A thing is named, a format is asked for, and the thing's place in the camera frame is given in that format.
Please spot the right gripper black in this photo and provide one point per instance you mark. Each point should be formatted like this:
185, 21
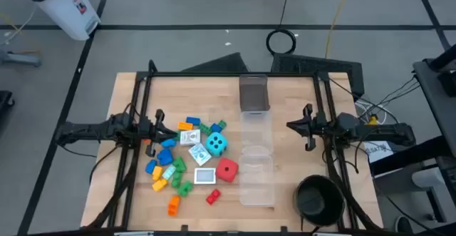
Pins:
315, 126

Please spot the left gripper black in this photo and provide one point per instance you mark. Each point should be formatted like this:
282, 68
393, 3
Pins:
151, 132

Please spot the green toy brick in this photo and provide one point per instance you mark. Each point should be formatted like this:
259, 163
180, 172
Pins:
177, 136

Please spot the yellow-orange rectangular brick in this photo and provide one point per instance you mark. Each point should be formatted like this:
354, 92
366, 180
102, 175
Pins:
185, 125

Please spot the small orange toy block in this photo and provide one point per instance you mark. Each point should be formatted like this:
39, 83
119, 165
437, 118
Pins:
146, 141

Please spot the large blue toy block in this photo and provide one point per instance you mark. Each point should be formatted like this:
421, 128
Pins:
165, 157

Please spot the blue two-by-four brick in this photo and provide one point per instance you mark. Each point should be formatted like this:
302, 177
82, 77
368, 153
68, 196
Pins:
192, 120

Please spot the green two-stud toy block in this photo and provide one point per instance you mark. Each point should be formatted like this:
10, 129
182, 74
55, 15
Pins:
179, 164
185, 189
176, 180

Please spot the pale teal two-by-four brick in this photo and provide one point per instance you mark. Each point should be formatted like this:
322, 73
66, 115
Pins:
169, 172

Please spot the green two-by-four brick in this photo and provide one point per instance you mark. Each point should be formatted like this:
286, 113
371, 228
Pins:
205, 129

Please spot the yellow toy block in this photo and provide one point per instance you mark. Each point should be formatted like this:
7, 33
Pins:
159, 185
157, 173

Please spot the small blue square brick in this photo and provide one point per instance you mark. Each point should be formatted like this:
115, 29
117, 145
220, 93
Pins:
216, 128

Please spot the white-framed grey card box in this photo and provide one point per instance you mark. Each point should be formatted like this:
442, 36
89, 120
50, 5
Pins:
204, 176

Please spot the cyan foam die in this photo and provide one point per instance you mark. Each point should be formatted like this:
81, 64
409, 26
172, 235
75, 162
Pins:
221, 151

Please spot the small green square brick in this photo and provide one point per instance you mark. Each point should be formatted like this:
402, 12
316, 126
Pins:
222, 123

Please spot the red foam die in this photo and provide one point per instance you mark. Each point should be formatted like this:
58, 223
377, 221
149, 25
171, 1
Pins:
224, 174

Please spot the orange two-stud toy block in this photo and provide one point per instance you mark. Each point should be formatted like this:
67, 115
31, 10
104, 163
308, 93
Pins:
174, 206

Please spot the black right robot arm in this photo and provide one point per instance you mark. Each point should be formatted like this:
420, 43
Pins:
384, 130

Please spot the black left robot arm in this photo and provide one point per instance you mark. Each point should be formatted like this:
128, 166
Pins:
89, 128

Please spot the smoky dark plastic bin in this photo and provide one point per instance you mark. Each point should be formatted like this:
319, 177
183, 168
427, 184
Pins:
253, 93

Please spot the black pumpkin-face bucket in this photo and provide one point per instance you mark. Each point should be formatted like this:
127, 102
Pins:
318, 200

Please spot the red two-stud toy block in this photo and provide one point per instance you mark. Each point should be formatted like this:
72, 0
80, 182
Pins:
213, 196

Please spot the white paper label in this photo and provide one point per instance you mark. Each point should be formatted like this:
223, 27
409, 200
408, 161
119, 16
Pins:
378, 151

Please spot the black wedge panel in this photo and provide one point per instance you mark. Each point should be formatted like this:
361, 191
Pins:
221, 65

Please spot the black equipment stand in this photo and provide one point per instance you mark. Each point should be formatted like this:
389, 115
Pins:
409, 155

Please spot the grey equipment cart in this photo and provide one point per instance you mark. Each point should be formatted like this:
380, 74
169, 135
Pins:
432, 93

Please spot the white pedal trash bin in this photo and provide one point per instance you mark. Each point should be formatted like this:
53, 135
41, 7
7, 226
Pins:
67, 11

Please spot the grey stand foot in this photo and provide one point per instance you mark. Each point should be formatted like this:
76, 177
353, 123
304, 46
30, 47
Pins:
21, 58

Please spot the black metal table frame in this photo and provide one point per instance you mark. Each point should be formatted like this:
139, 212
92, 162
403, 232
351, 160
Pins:
231, 74

